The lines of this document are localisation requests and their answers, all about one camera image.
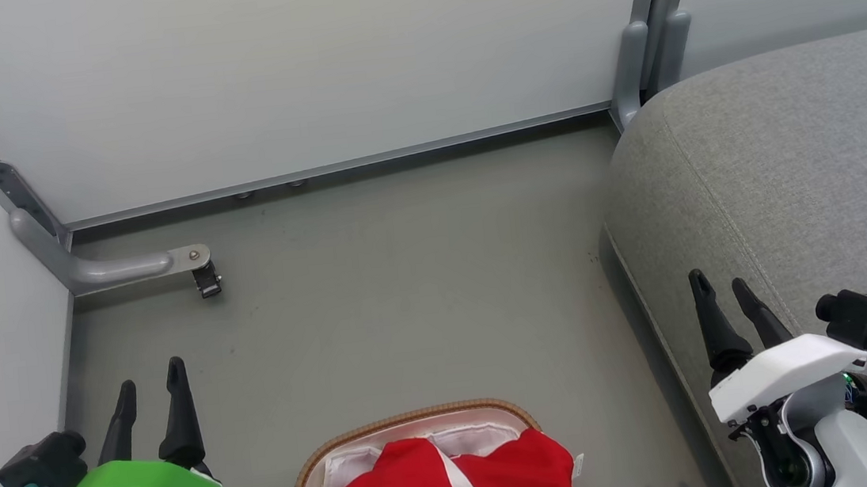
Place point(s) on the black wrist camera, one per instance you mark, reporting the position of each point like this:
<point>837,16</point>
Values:
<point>41,466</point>
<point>860,314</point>

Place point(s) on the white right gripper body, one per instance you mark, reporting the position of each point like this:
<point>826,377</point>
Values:
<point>788,370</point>

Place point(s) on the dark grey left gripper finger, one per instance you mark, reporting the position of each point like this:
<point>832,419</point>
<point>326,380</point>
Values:
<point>118,425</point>
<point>180,415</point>

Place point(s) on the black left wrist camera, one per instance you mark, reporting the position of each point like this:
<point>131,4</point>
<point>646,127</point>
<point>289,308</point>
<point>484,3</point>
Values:
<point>41,466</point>

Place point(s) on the grey partition post pair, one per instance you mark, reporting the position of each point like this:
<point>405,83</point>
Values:
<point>648,32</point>

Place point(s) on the grey partition support foot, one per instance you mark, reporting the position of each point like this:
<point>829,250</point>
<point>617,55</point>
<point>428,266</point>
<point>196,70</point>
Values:
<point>110,268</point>

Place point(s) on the white laundry basket brown rim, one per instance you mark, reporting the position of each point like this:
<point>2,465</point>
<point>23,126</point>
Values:
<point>387,424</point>

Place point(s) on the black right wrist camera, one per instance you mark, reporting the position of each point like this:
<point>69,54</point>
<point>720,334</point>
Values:
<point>860,314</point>

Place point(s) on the grey fabric sofa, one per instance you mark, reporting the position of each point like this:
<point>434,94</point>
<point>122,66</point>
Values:
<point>794,185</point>

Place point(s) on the black caster wheel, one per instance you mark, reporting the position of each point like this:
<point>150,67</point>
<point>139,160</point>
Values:
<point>207,283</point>

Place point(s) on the grey partition bottom rail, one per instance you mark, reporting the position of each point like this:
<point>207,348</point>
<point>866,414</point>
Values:
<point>331,167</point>

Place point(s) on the white basket liner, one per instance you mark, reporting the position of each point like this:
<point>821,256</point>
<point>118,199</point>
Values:
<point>468,437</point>

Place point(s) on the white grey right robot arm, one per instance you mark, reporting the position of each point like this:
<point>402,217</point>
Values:
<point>859,445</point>

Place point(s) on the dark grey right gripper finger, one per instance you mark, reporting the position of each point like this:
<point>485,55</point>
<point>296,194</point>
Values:
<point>718,327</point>
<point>763,319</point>

